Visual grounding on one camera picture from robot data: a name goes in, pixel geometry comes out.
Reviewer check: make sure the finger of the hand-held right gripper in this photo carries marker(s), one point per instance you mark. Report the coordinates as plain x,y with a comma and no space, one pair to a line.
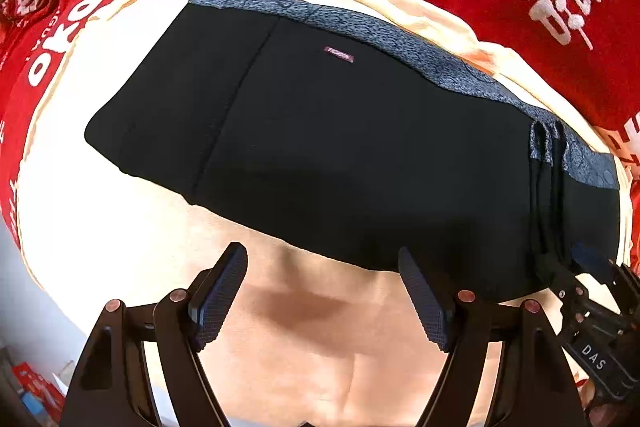
562,292
592,264

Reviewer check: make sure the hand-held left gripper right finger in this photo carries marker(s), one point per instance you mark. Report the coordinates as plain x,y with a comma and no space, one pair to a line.
425,302

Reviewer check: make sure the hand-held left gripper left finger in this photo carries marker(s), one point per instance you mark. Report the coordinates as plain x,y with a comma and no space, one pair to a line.
220,297

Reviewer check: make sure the black pants with blue-grey trim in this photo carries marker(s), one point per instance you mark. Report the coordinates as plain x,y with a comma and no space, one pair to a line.
325,147

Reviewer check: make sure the peach cloth sheet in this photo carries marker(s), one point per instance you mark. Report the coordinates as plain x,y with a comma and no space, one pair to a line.
125,232

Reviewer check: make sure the red cardboard box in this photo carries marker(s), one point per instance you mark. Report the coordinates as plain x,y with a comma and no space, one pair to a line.
37,384

